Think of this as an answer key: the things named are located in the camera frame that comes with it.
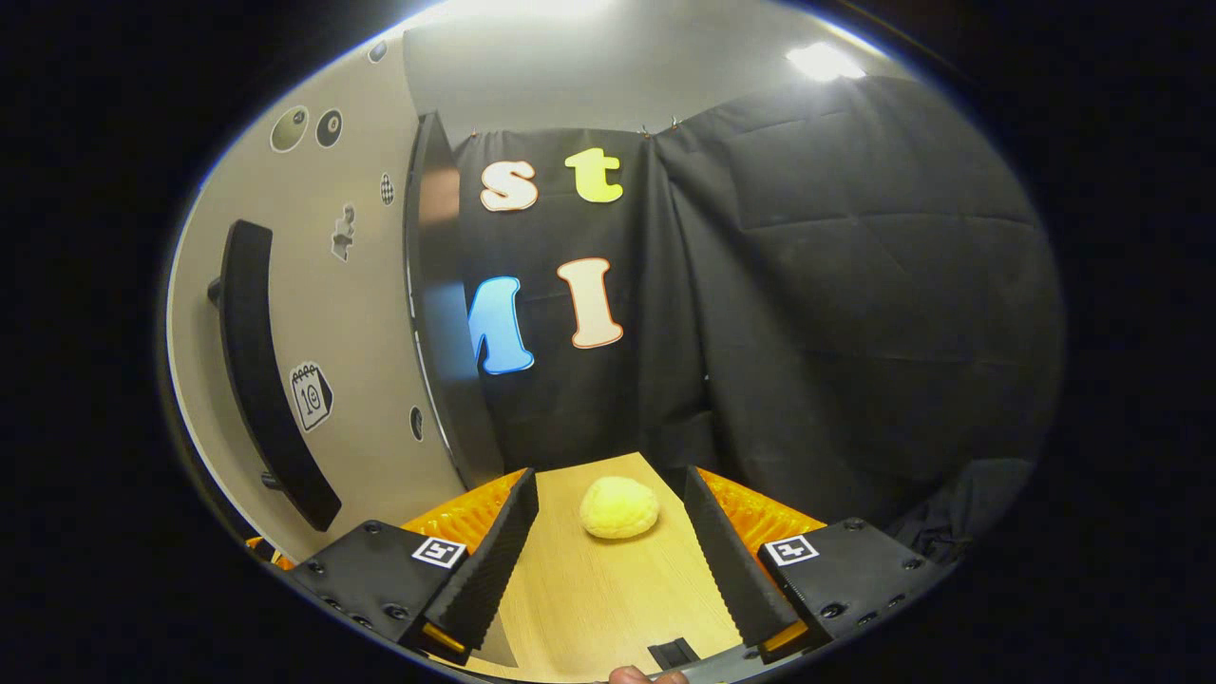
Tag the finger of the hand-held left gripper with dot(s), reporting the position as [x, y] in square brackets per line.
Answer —
[271, 553]

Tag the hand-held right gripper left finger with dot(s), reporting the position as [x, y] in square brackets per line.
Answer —
[494, 570]

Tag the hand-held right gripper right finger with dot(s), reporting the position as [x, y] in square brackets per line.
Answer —
[727, 570]

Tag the grey cabinet door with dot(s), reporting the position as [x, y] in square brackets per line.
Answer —
[370, 313]

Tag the dark grey cabinet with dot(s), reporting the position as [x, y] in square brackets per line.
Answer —
[442, 285]

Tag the yellow plush toy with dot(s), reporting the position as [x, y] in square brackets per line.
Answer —
[617, 508]

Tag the black backdrop cloth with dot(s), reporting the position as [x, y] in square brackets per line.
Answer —
[855, 313]

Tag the small ceiling light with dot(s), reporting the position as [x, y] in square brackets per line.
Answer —
[823, 62]

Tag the large ceiling light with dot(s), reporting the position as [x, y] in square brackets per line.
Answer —
[518, 8]

